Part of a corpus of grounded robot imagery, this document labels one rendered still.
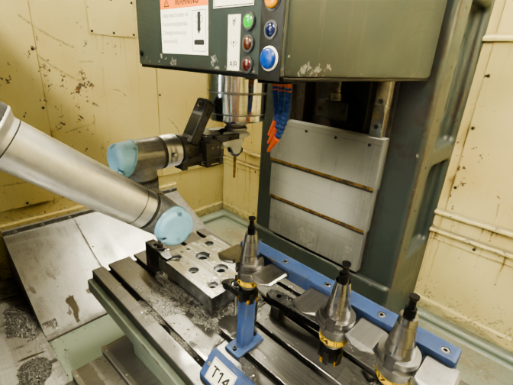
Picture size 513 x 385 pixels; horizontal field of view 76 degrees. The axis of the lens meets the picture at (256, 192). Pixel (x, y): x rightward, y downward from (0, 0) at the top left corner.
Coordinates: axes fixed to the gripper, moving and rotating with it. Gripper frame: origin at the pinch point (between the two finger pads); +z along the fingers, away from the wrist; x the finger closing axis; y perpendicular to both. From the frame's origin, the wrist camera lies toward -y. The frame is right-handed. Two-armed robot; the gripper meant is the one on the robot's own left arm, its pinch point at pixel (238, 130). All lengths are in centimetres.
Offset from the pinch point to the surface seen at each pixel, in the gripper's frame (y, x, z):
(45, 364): 79, -37, -52
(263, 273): 22.8, 28.7, -18.8
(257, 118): -4.5, 7.8, -0.8
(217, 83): -12.6, 1.7, -8.7
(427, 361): 23, 61, -16
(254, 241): 16.5, 25.3, -18.5
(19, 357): 78, -46, -57
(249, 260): 20.9, 25.3, -19.8
